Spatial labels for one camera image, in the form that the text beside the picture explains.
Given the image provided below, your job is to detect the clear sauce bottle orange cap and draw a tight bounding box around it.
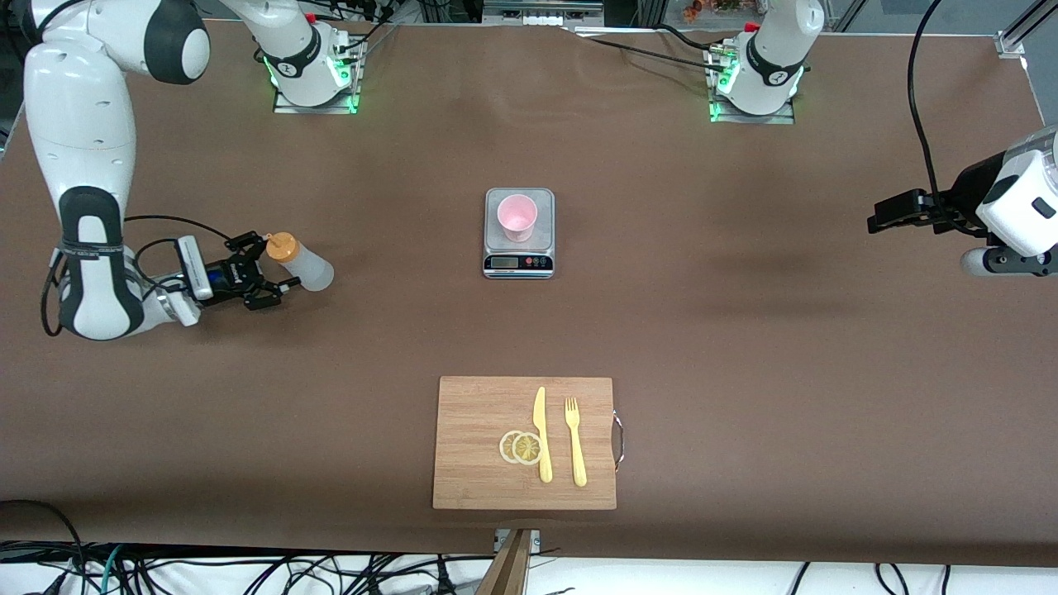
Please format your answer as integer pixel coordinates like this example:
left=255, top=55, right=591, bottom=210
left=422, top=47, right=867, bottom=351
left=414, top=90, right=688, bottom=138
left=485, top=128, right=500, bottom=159
left=266, top=232, right=336, bottom=293

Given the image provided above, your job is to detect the pink cup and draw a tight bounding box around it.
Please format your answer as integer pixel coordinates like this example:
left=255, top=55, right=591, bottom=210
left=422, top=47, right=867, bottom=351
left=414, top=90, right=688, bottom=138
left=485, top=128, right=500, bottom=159
left=497, top=194, right=539, bottom=243

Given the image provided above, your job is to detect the wooden cutting board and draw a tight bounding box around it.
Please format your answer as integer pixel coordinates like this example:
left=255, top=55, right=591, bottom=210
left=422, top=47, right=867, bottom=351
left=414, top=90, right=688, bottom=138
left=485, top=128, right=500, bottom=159
left=432, top=376, right=625, bottom=511

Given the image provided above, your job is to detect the silver kitchen scale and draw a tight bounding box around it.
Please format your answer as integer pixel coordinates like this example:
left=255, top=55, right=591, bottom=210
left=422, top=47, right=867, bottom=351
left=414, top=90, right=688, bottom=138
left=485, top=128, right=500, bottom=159
left=483, top=188, right=555, bottom=280

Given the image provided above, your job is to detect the yellow plastic knife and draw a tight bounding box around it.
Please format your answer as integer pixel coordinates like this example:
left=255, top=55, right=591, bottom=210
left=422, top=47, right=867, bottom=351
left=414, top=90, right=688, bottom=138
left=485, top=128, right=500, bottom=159
left=533, top=386, right=553, bottom=484

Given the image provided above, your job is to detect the yellow plastic fork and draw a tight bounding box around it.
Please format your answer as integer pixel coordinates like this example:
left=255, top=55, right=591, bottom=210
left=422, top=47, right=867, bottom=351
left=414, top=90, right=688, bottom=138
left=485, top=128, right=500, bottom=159
left=565, top=397, right=588, bottom=488

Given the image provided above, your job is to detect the white power strip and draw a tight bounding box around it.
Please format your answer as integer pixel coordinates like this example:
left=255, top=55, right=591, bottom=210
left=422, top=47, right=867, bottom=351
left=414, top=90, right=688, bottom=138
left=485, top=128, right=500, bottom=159
left=484, top=0, right=604, bottom=27

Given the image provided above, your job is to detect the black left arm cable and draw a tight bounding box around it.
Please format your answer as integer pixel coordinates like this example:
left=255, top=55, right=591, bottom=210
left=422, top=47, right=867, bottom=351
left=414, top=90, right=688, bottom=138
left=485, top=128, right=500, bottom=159
left=906, top=0, right=945, bottom=207

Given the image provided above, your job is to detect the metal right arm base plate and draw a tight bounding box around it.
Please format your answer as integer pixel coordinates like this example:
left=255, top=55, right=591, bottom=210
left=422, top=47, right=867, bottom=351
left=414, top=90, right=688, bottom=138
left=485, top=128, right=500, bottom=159
left=273, top=37, right=362, bottom=115

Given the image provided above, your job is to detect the aluminium frame profile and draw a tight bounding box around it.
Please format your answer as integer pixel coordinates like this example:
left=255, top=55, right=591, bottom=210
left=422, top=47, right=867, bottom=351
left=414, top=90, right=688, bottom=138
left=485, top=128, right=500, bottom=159
left=996, top=0, right=1058, bottom=57

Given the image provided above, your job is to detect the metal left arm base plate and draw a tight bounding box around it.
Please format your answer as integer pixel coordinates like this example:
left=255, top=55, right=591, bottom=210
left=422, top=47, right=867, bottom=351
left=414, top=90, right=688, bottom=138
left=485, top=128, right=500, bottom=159
left=707, top=45, right=797, bottom=125

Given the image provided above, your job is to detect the black base cable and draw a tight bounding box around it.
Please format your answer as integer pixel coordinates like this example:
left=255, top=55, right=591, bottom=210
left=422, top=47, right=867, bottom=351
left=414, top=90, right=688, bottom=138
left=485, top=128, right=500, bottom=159
left=651, top=21, right=724, bottom=55
left=566, top=31, right=728, bottom=75

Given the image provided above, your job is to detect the teal floor cable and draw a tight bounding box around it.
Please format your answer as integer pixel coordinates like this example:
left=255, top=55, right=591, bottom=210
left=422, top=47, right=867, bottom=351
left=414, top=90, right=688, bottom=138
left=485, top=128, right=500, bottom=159
left=98, top=544, right=125, bottom=595

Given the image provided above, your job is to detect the metal table bracket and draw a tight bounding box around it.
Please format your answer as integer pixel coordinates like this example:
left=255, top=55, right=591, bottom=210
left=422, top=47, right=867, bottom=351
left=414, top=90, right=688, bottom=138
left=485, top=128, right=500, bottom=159
left=493, top=529, right=541, bottom=556

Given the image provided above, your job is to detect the wooden post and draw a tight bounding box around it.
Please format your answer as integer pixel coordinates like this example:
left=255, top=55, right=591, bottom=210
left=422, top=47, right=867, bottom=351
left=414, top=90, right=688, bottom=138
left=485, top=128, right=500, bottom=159
left=477, top=529, right=534, bottom=595

